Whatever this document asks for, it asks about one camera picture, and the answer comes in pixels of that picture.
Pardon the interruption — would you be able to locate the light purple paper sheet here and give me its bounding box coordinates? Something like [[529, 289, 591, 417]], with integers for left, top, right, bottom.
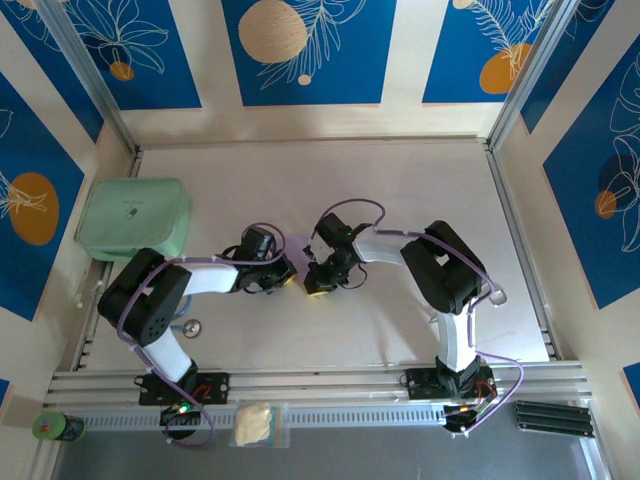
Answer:
[[282, 234, 321, 271]]

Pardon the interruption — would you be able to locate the blue tube stethoscope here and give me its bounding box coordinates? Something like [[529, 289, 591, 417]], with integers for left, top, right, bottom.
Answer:
[[73, 279, 204, 340]]

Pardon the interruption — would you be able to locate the clear bag with pale contents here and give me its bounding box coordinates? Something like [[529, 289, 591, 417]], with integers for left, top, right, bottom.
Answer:
[[228, 399, 292, 449]]

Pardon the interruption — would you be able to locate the mint green lidded container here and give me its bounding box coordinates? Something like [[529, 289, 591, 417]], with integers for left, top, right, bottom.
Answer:
[[74, 178, 195, 264]]

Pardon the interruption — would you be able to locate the black connector board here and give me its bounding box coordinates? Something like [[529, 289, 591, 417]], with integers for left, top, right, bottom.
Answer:
[[158, 403, 202, 442], [441, 403, 497, 435]]

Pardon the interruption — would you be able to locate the green lidded can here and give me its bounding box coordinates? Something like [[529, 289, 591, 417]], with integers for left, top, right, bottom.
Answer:
[[32, 411, 86, 444]]

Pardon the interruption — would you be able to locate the black ridged block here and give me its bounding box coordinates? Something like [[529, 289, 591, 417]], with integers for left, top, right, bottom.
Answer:
[[513, 399, 595, 440]]

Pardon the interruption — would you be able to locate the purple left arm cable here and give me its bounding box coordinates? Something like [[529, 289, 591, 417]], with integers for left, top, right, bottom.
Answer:
[[117, 222, 289, 449]]

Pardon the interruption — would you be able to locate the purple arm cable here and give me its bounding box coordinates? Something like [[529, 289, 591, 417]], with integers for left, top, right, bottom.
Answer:
[[117, 222, 289, 449], [312, 198, 526, 436]]

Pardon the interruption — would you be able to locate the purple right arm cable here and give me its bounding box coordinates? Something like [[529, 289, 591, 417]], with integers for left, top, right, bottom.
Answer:
[[312, 198, 526, 436]]

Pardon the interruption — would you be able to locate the aluminium frame rail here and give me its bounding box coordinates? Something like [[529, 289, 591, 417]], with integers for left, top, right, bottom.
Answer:
[[43, 360, 594, 407]]

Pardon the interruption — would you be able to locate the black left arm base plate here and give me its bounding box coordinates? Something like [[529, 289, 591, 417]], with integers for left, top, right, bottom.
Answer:
[[132, 370, 232, 407]]

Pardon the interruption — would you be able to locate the grey slotted cable duct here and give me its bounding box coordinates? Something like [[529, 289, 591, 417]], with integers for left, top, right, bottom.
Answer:
[[44, 403, 519, 432]]

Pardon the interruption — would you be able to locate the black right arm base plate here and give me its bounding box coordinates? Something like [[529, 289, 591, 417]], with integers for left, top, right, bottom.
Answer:
[[398, 366, 499, 402]]

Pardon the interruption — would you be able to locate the blue floral wall poster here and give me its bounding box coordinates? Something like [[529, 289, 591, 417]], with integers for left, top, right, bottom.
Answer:
[[421, 0, 569, 105], [0, 69, 87, 322], [64, 0, 203, 112], [542, 34, 640, 311], [221, 0, 399, 108]]

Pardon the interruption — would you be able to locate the aluminium frame post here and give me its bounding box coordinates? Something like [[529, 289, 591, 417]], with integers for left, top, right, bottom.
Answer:
[[485, 0, 587, 154], [35, 0, 142, 157]]

